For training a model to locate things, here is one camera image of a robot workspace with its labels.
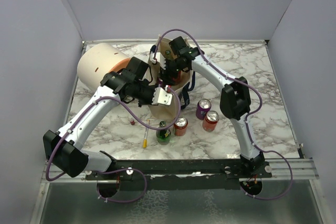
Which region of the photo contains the red soda can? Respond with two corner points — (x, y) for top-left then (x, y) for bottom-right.
(202, 110), (219, 132)
(174, 116), (188, 136)

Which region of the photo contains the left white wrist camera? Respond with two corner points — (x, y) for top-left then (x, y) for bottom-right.
(152, 87), (173, 106)

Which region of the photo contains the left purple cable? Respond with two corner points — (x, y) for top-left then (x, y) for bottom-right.
(45, 87), (182, 204)

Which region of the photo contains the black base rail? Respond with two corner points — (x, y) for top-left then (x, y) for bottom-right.
(86, 155), (272, 191)

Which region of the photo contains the red soda can right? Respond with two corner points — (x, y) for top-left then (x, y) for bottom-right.
(202, 110), (219, 132)

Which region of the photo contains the green glass bottle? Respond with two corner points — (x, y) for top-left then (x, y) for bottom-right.
(156, 126), (173, 145)

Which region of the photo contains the purple soda can front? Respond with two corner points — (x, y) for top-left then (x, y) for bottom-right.
(196, 99), (212, 120)

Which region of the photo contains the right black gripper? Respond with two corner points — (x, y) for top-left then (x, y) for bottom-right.
(157, 58), (183, 87)

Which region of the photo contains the red soda can front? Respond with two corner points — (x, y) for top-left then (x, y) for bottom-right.
(174, 116), (188, 136)

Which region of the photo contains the red cola can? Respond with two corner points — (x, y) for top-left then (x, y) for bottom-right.
(171, 75), (181, 86)

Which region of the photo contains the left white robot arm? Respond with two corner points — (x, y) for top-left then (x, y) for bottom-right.
(43, 57), (159, 182)

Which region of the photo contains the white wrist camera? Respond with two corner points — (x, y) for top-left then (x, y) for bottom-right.
(149, 52), (166, 70)
(152, 87), (173, 106)

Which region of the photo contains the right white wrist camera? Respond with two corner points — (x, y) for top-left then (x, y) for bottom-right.
(149, 52), (166, 70)

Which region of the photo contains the cream canvas tote bag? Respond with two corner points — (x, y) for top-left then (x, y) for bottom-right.
(146, 34), (196, 121)

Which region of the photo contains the yellow white marker pen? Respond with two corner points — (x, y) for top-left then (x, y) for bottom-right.
(142, 127), (149, 148)

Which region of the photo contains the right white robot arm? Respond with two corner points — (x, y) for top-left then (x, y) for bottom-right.
(160, 36), (265, 177)

